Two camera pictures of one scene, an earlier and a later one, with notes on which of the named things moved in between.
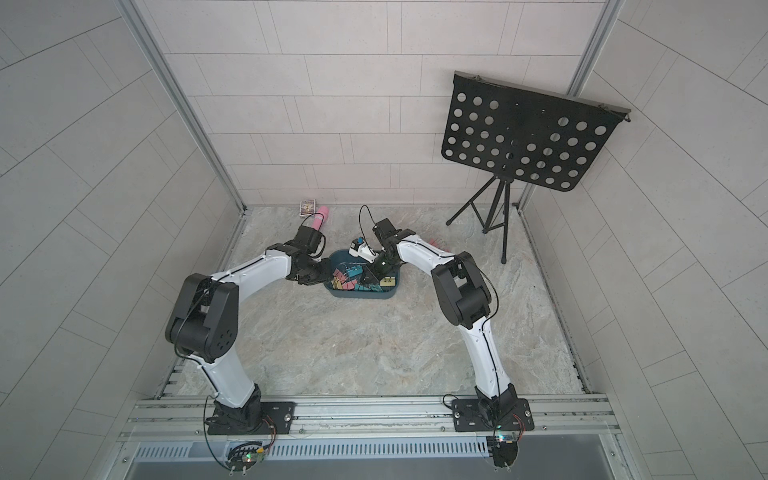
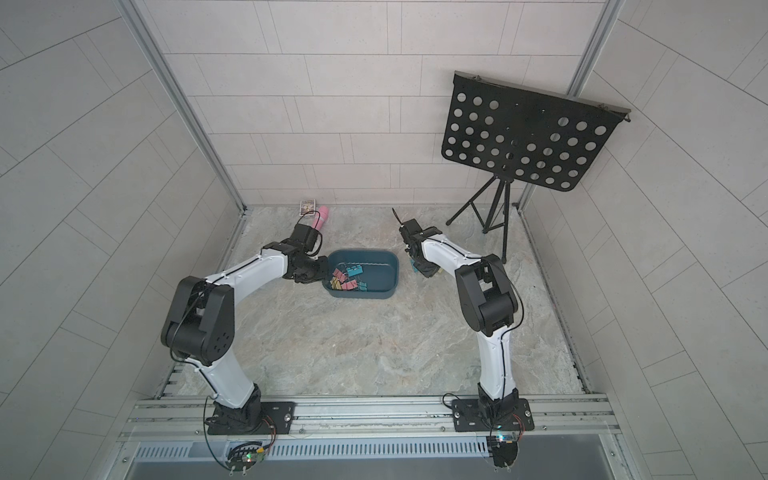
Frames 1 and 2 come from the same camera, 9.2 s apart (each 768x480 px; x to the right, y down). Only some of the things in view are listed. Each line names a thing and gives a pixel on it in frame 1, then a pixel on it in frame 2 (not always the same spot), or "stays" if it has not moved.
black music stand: x=509 y=132 stays
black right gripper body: x=384 y=265 → x=426 y=268
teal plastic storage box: x=339 y=258 stays
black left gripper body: x=315 y=272 stays
